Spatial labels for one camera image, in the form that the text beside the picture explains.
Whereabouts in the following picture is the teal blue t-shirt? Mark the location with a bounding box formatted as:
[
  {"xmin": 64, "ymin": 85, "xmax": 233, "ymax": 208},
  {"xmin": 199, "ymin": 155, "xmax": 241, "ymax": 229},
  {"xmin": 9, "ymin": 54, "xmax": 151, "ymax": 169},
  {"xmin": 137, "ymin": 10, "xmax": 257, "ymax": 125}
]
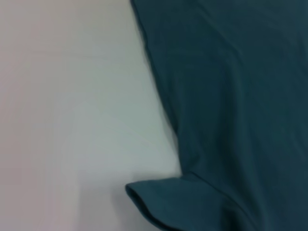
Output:
[{"xmin": 125, "ymin": 0, "xmax": 308, "ymax": 231}]

